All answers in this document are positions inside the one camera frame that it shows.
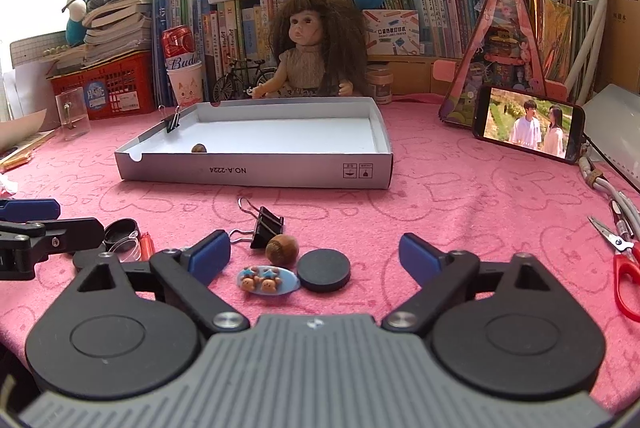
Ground pink triangular toy house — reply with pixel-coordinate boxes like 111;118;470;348
432;0;571;129

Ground large red plastic basket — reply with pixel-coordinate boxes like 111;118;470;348
49;52;156;121

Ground row of thin picture books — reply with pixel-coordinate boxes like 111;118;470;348
530;0;596;83

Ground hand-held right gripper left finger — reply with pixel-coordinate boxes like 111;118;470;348
74;229;251;333

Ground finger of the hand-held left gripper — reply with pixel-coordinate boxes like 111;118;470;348
0;217;105;281
0;199;61;223

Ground stack of worn books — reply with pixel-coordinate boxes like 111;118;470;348
47;0;153;71

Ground white colourful printed box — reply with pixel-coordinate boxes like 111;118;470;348
362;9;420;56

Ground miniature black bicycle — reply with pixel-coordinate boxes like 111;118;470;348
212;58;278;103

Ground pink rabbit print blanket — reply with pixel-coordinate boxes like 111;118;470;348
0;95;640;414

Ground blue and white plush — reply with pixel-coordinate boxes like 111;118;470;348
62;0;108;47

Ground grid-ruled board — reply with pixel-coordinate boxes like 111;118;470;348
10;32;68;68

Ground small glass jar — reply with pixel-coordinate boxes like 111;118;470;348
367;68;393;103

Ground white cardboard box tray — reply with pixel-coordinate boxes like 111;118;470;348
114;96;394;189

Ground black round cup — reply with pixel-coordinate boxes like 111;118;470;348
103;218;139;249

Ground clear glass mug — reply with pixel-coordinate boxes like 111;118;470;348
54;86;92;141

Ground row of upright books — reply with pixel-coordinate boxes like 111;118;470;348
152;0;501;107

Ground beige paper sheet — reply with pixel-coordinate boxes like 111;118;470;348
0;108;48;153

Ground white plastic device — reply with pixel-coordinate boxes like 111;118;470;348
580;82;640;193

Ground white cartoon paper cup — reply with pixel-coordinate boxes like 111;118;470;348
166;60;206;109

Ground brown cardboard box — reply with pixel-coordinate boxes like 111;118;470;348
597;0;640;93

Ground red handled scissors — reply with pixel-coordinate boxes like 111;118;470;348
607;200;640;321

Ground red beverage can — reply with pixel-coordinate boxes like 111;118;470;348
161;25;202;71

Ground black smartphone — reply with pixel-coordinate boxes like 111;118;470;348
472;85;586;166

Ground black round disc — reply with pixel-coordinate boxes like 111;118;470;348
297;249;351;293

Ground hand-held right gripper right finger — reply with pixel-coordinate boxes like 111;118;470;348
381;232;568;331

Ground black binder clip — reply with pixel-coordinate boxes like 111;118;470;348
229;198;285;249
159;105;182;133

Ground long-haired doll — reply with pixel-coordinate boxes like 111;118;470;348
251;0;368;101

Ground white cable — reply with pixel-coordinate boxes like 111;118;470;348
577;143;640;249

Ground white plastic pipe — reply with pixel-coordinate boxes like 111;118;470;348
565;0;623;103

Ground blue bear hair clip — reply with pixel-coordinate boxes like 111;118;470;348
236;264;301;293

